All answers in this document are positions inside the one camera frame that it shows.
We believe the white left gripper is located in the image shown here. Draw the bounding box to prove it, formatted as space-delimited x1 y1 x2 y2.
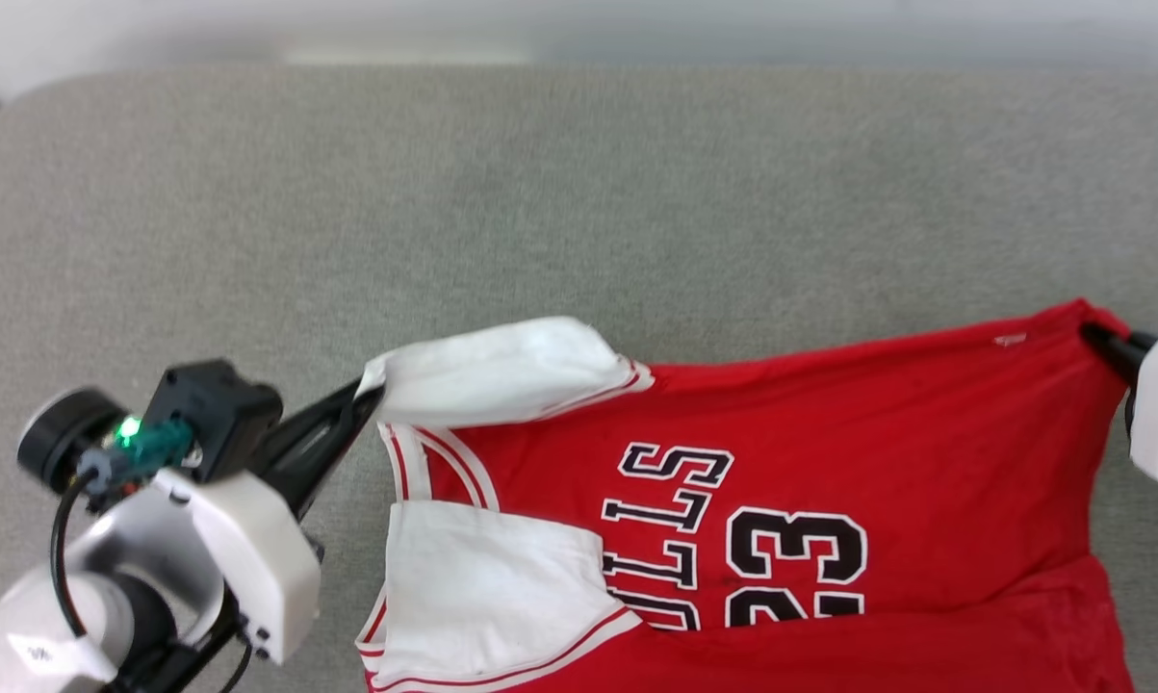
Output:
150 380 387 665

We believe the red and white basketball jersey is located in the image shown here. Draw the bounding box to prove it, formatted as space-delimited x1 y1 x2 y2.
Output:
355 298 1140 693

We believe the grey fabric sofa seat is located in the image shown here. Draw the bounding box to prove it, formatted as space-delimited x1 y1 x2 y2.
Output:
0 65 1158 693

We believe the teal left camera cable connector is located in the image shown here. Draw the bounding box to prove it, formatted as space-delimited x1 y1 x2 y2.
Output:
78 419 196 487

